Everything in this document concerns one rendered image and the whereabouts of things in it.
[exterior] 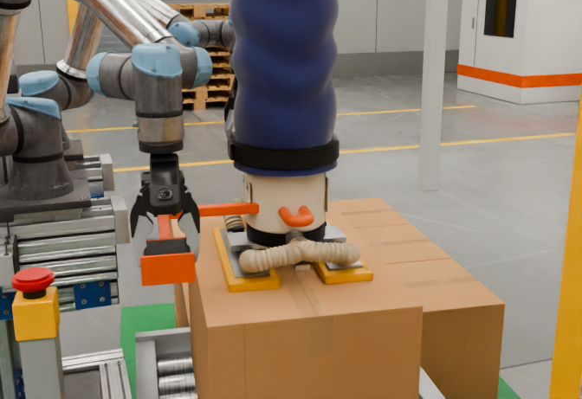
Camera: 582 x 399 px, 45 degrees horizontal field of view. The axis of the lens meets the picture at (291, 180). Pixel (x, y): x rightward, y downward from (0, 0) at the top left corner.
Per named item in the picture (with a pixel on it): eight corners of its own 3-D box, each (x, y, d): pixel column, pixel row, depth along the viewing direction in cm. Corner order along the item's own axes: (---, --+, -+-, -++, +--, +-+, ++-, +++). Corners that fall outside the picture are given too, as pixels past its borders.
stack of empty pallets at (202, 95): (243, 107, 913) (241, 4, 878) (158, 112, 881) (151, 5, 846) (222, 93, 1032) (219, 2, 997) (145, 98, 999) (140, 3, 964)
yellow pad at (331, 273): (373, 281, 141) (374, 258, 139) (325, 286, 139) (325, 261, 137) (330, 227, 173) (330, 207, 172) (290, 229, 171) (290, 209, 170)
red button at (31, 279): (54, 301, 120) (51, 279, 119) (10, 305, 119) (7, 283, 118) (57, 285, 127) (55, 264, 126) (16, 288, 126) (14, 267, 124)
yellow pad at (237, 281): (280, 289, 137) (280, 266, 136) (229, 293, 135) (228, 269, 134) (254, 232, 169) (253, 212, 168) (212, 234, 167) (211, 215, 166)
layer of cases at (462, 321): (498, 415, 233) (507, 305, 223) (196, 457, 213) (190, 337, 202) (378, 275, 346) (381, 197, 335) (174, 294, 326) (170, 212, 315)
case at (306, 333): (414, 488, 140) (423, 305, 130) (214, 519, 133) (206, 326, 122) (335, 344, 197) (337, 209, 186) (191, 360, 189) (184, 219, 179)
